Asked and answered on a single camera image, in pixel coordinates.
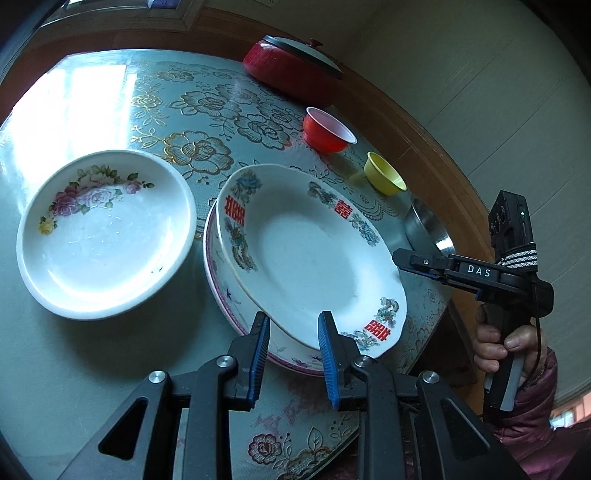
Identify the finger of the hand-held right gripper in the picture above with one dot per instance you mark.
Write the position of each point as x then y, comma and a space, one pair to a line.
455, 284
422, 261

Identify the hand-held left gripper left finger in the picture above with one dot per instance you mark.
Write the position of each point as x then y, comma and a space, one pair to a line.
261, 360

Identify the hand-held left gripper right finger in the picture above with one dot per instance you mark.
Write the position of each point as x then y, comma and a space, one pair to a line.
328, 360

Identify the stainless steel bowl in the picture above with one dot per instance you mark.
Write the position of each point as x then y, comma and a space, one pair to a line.
427, 226

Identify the purple-rimmed plate underneath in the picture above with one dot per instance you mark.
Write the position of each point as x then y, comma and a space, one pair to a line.
221, 286

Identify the yellow plastic bowl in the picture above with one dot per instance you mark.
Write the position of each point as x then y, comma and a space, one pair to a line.
385, 173

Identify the white plate with red characters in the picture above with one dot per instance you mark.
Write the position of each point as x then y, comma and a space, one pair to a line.
309, 258

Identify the red plastic bowl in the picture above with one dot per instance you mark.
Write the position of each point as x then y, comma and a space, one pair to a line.
325, 131

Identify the white plate with rose print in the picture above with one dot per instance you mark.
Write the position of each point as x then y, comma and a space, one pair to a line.
106, 249

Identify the person's right forearm purple sleeve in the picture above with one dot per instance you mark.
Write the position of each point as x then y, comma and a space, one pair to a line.
531, 424

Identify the person's right hand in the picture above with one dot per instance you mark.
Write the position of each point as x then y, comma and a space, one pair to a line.
491, 350

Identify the red cooking pot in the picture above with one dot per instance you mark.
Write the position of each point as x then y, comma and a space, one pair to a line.
281, 69

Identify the grey pot lid red knob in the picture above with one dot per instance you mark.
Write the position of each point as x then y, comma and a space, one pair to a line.
304, 53

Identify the floral lace plastic tablecloth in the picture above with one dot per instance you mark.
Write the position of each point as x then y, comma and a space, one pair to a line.
198, 110

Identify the purple cloth on windowsill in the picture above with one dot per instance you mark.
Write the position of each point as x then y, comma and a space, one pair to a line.
162, 3

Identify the window frame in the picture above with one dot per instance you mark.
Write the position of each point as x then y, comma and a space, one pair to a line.
124, 11

